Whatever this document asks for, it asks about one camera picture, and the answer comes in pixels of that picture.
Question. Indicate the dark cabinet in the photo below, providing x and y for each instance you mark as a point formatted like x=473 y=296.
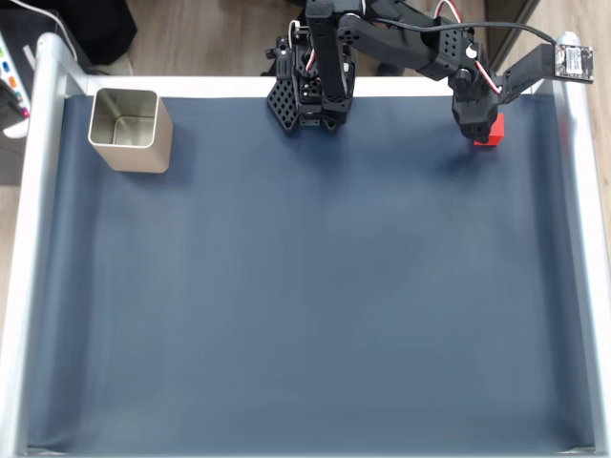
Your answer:
x=511 y=28

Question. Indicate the white metal table frame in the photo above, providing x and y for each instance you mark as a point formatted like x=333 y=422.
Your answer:
x=19 y=286

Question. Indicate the square metal container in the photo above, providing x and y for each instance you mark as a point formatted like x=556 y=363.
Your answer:
x=143 y=152

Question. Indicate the black office chair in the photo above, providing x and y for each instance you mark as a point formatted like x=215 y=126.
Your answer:
x=391 y=69

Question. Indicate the white power strip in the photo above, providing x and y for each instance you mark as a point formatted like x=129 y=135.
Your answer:
x=12 y=86

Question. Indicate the camera board with black bracket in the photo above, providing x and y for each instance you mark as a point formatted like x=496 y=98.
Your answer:
x=573 y=62

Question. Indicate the dark blue table mat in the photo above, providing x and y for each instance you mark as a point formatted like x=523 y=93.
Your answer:
x=305 y=286

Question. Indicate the red cube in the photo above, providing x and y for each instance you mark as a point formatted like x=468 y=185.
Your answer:
x=496 y=131

